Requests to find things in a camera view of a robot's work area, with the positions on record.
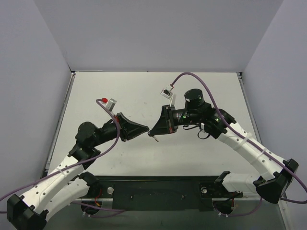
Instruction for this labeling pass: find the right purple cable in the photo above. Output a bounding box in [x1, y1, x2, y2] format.
[170, 72, 307, 204]

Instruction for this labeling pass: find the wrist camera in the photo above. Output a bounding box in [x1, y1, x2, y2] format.
[106, 98, 117, 114]
[160, 84, 176, 106]

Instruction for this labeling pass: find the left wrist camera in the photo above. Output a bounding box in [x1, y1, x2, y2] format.
[106, 98, 117, 114]

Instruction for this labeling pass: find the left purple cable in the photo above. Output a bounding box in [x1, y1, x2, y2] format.
[0, 97, 128, 219]

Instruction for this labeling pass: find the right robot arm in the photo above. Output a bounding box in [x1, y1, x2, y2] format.
[148, 89, 298, 204]

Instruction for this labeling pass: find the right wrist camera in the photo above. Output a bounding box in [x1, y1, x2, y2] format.
[160, 84, 176, 106]

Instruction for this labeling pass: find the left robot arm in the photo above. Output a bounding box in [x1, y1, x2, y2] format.
[7, 113, 149, 230]

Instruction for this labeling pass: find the purple cable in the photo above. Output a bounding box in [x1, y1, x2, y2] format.
[170, 72, 307, 204]
[0, 97, 128, 219]

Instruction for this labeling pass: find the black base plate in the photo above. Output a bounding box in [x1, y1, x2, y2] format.
[81, 176, 230, 211]

